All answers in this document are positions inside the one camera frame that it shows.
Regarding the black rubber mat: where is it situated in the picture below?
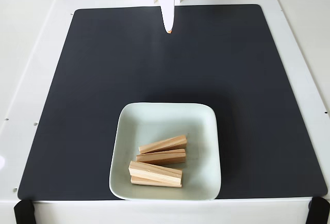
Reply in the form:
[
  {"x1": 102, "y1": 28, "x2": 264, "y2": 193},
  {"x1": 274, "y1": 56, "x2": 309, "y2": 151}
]
[{"x1": 17, "y1": 4, "x2": 328, "y2": 201}]

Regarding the black corner bracket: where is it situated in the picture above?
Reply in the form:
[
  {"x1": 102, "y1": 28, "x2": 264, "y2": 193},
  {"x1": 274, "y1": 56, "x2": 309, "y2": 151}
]
[
  {"x1": 13, "y1": 198, "x2": 36, "y2": 224},
  {"x1": 306, "y1": 197, "x2": 330, "y2": 224}
]

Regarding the wooden block marked four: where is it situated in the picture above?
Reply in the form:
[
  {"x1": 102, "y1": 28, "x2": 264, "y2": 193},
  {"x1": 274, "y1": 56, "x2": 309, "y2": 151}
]
[{"x1": 138, "y1": 134, "x2": 188, "y2": 155}]

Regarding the pale green square plate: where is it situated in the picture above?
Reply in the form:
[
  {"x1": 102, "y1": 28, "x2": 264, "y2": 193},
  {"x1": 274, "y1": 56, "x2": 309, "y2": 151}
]
[{"x1": 108, "y1": 102, "x2": 222, "y2": 201}]

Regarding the light wooden block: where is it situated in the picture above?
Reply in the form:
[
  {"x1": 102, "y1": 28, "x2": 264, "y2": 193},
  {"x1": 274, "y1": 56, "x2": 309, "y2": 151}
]
[
  {"x1": 130, "y1": 176, "x2": 183, "y2": 189},
  {"x1": 128, "y1": 161, "x2": 183, "y2": 185},
  {"x1": 136, "y1": 148, "x2": 187, "y2": 165}
]

